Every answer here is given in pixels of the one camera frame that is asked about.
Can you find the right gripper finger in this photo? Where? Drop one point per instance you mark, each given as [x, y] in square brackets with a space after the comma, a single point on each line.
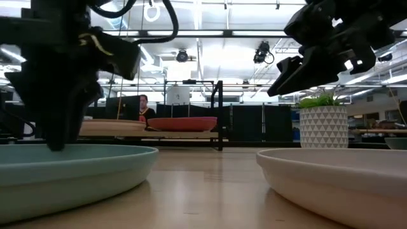
[291, 65]
[311, 73]

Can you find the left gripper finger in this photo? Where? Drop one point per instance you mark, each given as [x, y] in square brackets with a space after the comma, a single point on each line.
[89, 95]
[57, 111]

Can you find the orange plate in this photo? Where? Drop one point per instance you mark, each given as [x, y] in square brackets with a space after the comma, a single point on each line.
[111, 125]

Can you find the pale teal plate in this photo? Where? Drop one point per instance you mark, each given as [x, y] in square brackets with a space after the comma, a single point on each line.
[79, 181]

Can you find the pink plate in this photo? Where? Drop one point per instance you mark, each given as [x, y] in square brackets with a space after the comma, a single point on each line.
[182, 124]

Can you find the dark teal plate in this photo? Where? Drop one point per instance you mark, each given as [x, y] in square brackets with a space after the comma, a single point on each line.
[397, 143]

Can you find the cream plate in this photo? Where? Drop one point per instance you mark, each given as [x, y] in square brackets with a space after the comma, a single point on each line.
[334, 184]

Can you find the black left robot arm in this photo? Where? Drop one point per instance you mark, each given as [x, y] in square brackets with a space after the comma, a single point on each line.
[54, 14]

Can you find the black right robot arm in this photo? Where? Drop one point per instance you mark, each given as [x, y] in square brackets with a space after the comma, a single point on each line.
[391, 9]

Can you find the black computer monitor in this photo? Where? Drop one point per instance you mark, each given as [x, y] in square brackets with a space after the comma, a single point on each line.
[124, 108]

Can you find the succulent in white patterned pot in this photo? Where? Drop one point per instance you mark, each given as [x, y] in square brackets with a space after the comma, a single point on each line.
[324, 127]

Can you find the small black ceiling device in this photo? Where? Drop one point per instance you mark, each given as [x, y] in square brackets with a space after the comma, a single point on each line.
[385, 57]

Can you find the black room divider panels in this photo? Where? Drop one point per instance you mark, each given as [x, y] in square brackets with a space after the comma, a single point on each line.
[276, 122]

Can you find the person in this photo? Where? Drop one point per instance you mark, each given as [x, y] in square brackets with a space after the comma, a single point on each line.
[147, 114]

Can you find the round black ceiling fixture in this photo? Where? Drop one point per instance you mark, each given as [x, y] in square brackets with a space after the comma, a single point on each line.
[182, 56]

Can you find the black overhead camera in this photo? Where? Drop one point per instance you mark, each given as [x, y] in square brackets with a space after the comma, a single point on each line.
[262, 51]

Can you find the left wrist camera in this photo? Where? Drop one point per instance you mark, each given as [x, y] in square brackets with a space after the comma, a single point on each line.
[121, 57]

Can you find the wooden shelf with black frame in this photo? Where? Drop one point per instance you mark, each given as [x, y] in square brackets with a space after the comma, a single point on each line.
[178, 134]

